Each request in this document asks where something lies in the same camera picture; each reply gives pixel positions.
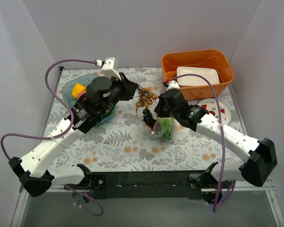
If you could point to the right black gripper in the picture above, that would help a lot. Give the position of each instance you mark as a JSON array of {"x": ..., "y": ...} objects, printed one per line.
[{"x": 159, "y": 108}]

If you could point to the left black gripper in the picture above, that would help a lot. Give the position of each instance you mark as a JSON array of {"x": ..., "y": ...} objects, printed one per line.
[{"x": 129, "y": 86}]

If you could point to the brown fake nuts cluster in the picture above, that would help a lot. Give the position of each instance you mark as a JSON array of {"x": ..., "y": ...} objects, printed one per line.
[{"x": 145, "y": 97}]

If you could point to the green fake lettuce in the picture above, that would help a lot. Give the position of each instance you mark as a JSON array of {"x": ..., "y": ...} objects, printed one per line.
[{"x": 164, "y": 129}]

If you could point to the clear zip top bag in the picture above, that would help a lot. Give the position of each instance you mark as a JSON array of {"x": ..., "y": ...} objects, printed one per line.
[{"x": 139, "y": 115}]

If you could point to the dark fake blueberries bunch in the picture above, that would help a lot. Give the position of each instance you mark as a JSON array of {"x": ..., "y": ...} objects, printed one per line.
[{"x": 148, "y": 119}]

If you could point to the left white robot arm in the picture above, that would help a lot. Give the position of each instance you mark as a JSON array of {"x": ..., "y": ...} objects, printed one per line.
[{"x": 34, "y": 169}]

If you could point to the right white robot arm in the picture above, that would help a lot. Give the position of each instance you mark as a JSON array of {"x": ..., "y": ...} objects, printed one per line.
[{"x": 257, "y": 158}]

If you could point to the pink fake peach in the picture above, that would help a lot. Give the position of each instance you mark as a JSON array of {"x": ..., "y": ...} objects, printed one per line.
[{"x": 81, "y": 96}]

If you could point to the yellow fake pepper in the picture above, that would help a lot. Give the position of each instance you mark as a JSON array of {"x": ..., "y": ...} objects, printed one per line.
[{"x": 77, "y": 90}]

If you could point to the round strawberry pattern plate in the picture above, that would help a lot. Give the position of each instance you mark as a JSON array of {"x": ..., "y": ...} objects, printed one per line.
[{"x": 211, "y": 106}]

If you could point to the blue transparent tray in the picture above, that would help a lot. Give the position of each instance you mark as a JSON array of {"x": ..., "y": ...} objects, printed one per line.
[{"x": 71, "y": 101}]

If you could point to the white rectangular plate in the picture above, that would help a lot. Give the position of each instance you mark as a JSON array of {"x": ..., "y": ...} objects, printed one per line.
[{"x": 191, "y": 81}]

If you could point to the floral patterned table mat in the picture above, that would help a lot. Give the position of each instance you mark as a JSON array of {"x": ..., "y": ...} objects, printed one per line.
[{"x": 125, "y": 144}]

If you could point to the orange plastic basket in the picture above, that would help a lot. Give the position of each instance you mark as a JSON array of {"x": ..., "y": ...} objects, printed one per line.
[{"x": 209, "y": 58}]

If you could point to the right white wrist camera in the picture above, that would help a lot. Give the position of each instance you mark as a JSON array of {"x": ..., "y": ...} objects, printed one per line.
[{"x": 171, "y": 84}]

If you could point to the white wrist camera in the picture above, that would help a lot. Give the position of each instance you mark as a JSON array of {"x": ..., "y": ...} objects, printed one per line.
[
  {"x": 109, "y": 67},
  {"x": 171, "y": 84}
]

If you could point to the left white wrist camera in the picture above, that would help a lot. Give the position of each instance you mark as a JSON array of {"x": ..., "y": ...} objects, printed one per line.
[{"x": 109, "y": 67}]

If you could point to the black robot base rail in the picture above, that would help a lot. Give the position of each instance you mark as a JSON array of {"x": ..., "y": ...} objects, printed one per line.
[{"x": 194, "y": 185}]

